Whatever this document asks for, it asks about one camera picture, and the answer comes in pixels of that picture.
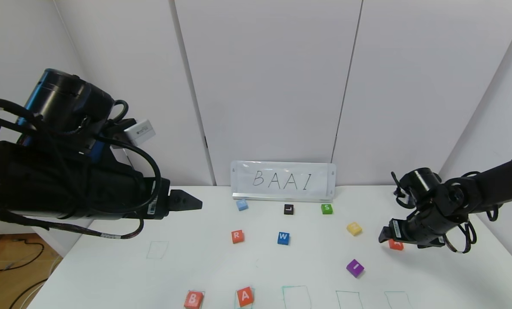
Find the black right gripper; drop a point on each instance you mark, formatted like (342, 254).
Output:
(396, 228)

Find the yellow letter Z block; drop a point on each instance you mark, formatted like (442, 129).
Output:
(354, 228)

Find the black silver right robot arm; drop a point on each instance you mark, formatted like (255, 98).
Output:
(475, 193)

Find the blue letter W block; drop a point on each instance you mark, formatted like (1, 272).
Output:
(283, 238)

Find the light blue letter block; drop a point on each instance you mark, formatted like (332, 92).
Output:
(242, 205)

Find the green letter S block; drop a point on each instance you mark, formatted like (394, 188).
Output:
(327, 209)

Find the black letter L block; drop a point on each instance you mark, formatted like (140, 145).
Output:
(288, 209)

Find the orange letter B block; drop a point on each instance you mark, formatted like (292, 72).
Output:
(193, 299)

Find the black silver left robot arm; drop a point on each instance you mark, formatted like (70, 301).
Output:
(45, 184)

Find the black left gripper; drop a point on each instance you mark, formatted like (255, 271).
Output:
(161, 201)

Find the orange letter R block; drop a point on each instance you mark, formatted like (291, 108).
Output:
(237, 236)

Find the purple letter I block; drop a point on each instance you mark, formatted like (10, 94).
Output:
(355, 268)

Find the orange letter A block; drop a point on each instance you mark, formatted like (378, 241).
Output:
(245, 296)
(397, 246)

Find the BAAI sign in acrylic holder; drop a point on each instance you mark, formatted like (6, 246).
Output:
(284, 180)

